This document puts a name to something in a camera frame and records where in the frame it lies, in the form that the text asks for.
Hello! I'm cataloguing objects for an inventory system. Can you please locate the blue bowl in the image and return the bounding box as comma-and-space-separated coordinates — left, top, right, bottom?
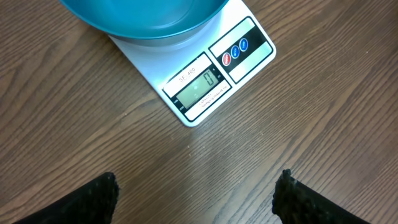
60, 0, 228, 39

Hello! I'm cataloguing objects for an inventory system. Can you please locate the white digital kitchen scale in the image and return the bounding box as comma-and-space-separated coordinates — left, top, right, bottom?
112, 0, 276, 127

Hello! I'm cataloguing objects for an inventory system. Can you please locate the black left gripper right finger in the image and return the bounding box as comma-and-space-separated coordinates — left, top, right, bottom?
272, 169, 369, 224

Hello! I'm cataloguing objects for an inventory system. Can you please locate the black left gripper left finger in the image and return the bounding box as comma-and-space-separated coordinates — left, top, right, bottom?
16, 172, 119, 224

